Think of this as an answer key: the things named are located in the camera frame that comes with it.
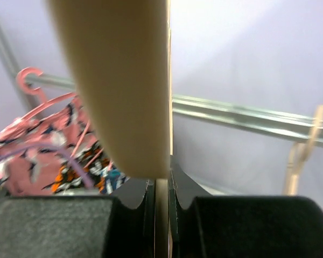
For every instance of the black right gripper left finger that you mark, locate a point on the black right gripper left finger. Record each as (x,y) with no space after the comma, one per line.
(118,225)

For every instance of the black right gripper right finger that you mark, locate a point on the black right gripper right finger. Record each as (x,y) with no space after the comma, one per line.
(204,225)

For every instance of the pink shark print shorts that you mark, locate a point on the pink shark print shorts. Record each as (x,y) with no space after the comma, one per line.
(34,168)

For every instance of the pink hanger with camouflage shorts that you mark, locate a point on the pink hanger with camouflage shorts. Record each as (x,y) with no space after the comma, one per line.
(98,163)

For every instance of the aluminium frame rail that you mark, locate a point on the aluminium frame rail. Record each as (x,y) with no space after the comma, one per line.
(281,125)

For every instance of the pink hanger with shark shorts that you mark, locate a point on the pink hanger with shark shorts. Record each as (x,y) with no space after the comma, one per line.
(34,130)

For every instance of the beige hanger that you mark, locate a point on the beige hanger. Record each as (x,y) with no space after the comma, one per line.
(299,154)
(117,52)

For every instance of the blue orange patterned shorts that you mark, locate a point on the blue orange patterned shorts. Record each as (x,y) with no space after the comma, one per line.
(111,180)

